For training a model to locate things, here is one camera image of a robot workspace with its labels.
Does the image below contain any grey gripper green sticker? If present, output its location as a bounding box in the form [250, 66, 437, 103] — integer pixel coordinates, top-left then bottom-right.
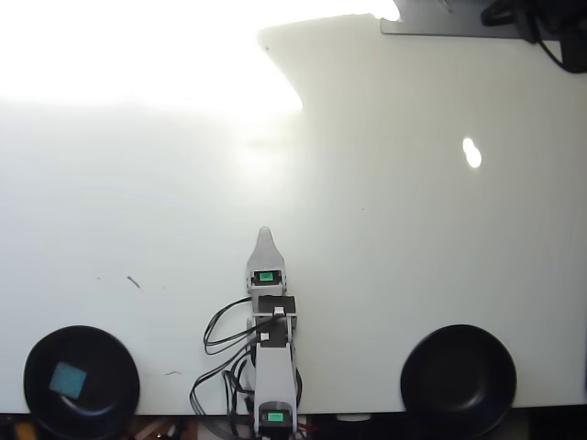
[246, 225, 288, 297]

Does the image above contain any blue foam cube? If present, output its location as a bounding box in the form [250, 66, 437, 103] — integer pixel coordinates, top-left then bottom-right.
[49, 360, 89, 399]

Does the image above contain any black round bowl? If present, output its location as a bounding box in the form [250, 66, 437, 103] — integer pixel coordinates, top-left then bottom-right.
[22, 324, 141, 439]
[399, 324, 518, 439]

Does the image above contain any grey monitor stand base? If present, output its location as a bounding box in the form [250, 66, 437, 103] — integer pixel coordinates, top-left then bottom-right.
[379, 0, 564, 41]

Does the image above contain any yellow object under table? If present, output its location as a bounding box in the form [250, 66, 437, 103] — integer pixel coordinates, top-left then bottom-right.
[12, 420, 38, 440]

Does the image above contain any black looped servo cable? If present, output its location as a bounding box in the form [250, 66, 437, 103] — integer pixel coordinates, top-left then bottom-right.
[202, 296, 277, 358]

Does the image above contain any black servo cable bundle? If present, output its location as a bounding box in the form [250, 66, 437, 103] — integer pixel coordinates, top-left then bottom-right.
[189, 353, 258, 425]

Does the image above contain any black equipment with cables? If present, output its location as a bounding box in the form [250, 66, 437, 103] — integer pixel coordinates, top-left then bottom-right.
[480, 0, 587, 74]

